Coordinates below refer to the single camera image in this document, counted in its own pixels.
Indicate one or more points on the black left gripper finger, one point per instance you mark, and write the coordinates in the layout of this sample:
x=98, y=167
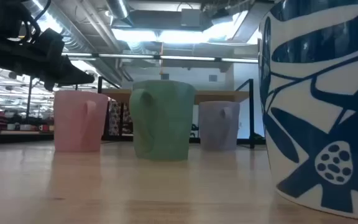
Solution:
x=78, y=76
x=49, y=83

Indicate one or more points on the pink ceramic mug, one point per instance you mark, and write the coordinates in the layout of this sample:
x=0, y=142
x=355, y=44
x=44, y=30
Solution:
x=73, y=124

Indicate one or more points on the green ceramic mug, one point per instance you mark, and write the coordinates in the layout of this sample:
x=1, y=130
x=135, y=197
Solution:
x=169, y=124

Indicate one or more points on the purple ceramic mug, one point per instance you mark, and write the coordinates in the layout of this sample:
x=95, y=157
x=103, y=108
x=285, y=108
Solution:
x=213, y=127

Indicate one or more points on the black vertical pole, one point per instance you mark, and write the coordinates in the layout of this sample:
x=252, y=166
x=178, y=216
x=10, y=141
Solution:
x=29, y=99

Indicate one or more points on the long ceiling light strip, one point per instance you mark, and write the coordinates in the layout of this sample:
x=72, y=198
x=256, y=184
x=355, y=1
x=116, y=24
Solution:
x=129, y=56

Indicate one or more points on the patterned fabric item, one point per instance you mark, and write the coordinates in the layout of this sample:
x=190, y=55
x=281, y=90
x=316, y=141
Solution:
x=115, y=118

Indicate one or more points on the white ceiling box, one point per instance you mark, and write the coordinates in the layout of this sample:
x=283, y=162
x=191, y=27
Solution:
x=190, y=17

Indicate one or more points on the white mug with blue pattern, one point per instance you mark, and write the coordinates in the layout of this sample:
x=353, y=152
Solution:
x=322, y=93

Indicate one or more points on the silver ventilation duct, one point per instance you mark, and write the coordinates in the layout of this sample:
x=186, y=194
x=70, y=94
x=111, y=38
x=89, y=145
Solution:
x=118, y=7

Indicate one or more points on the wooden shelf with black frame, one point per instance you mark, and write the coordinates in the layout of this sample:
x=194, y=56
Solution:
x=210, y=95

